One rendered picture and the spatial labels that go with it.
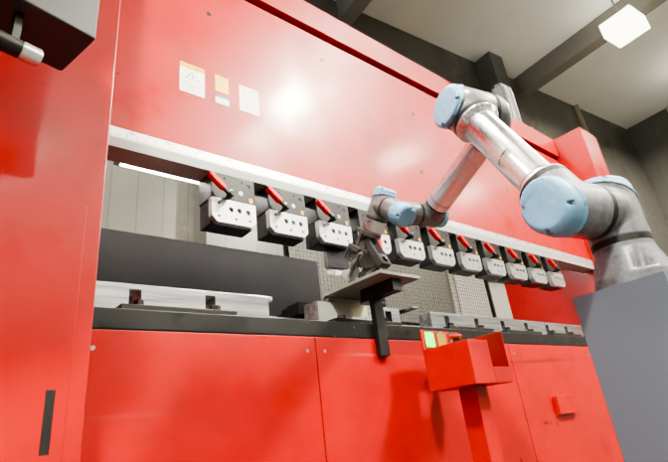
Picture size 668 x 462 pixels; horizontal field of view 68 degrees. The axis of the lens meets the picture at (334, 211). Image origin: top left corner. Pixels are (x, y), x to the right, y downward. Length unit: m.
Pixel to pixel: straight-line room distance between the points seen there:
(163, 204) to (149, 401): 3.12
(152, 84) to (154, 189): 2.65
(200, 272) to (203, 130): 0.65
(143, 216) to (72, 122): 2.93
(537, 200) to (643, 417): 0.42
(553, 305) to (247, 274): 2.22
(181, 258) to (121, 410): 0.97
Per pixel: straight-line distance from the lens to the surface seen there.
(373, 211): 1.61
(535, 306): 3.71
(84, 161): 1.15
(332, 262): 1.72
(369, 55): 2.44
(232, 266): 2.10
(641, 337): 1.07
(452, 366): 1.51
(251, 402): 1.26
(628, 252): 1.12
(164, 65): 1.68
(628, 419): 1.10
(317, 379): 1.38
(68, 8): 1.00
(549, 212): 1.04
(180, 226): 4.14
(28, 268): 1.04
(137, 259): 1.94
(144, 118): 1.53
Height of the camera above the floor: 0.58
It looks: 24 degrees up
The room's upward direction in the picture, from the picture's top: 7 degrees counter-clockwise
